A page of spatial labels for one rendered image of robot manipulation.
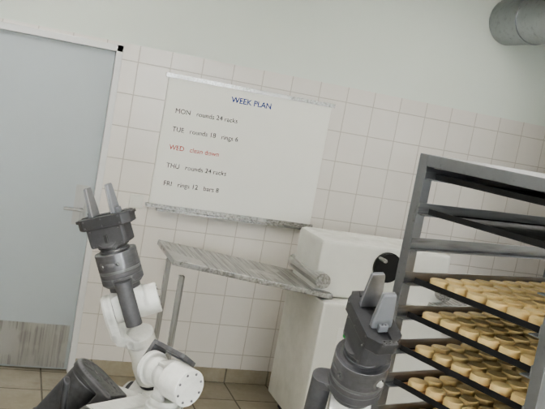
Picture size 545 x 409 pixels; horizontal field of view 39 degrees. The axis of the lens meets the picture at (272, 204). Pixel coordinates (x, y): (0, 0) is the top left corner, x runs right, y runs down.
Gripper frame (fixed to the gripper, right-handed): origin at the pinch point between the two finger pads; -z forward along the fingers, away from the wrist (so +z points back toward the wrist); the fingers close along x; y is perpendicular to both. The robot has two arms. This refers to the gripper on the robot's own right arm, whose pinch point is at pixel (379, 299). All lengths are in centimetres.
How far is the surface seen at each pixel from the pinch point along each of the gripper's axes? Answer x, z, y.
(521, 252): 75, 46, 83
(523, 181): 47, 6, 53
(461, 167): 63, 12, 47
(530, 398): 17, 42, 52
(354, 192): 343, 187, 154
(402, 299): 60, 49, 41
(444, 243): 68, 38, 53
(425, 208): 69, 27, 45
